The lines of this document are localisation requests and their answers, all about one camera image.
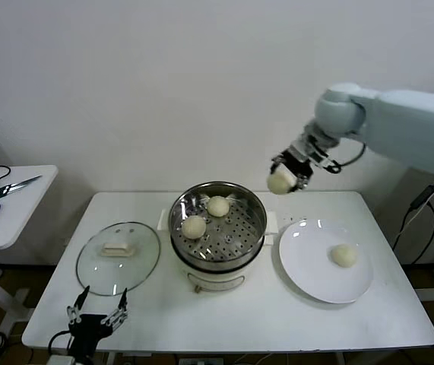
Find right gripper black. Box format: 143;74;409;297
271;144;318;192

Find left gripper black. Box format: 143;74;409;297
66;286;129;363

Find white steamed baozi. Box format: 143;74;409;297
329;244;359;268
268;167;297;195
206;195;230;217
181;215;207;240

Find round glass pot lid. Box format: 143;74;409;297
75;222;162;297

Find stainless steel steamer basket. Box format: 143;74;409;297
168;181;268;263

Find large white plate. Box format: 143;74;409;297
278;218;374;304

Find white electric cooking pot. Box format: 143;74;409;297
157;208;279;294

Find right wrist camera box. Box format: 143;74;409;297
313;150;342;174

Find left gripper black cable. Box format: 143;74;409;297
47;328;73;354

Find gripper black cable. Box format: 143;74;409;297
47;328;73;354
334;140;366;168

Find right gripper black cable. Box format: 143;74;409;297
334;140;366;168

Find thin white cable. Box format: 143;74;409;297
393;178;434;248

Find black power cable with adapter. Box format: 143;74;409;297
391;176;434;265

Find scissors with dark handles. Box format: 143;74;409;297
0;175;43;202

